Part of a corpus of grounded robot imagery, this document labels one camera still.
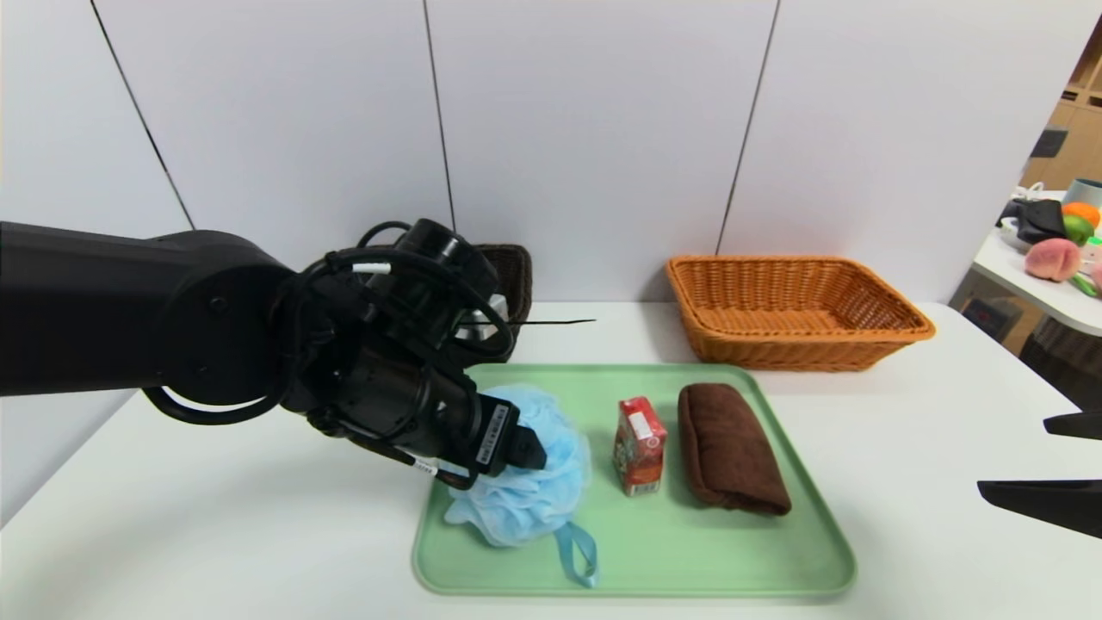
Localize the white background table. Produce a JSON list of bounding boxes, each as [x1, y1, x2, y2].
[[971, 191, 1102, 337]]

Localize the brown towel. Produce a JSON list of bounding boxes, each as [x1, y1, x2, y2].
[[678, 382, 792, 518]]

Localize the black cloth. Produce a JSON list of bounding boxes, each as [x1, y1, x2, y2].
[[997, 198, 1067, 245]]

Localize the pink peach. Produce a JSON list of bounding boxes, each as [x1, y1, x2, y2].
[[1025, 239, 1081, 282]]

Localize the wooden shelf cabinet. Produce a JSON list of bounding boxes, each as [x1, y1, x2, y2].
[[1020, 13, 1102, 192]]

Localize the dark brown wicker basket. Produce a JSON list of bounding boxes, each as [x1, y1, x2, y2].
[[469, 244, 534, 363]]

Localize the red juice carton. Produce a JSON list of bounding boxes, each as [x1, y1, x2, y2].
[[613, 396, 668, 498]]

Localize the orange wicker basket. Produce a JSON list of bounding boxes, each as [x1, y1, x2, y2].
[[666, 255, 937, 373]]

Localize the dark storage box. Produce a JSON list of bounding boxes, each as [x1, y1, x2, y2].
[[950, 293, 1025, 345]]

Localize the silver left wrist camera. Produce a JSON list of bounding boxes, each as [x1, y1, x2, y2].
[[455, 293, 511, 347]]

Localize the light green plastic tray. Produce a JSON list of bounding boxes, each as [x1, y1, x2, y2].
[[412, 363, 857, 598]]

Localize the blue mesh bath pouf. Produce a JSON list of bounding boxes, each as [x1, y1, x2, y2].
[[443, 384, 599, 589]]

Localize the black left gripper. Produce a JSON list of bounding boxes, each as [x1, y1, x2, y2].
[[410, 363, 548, 478]]

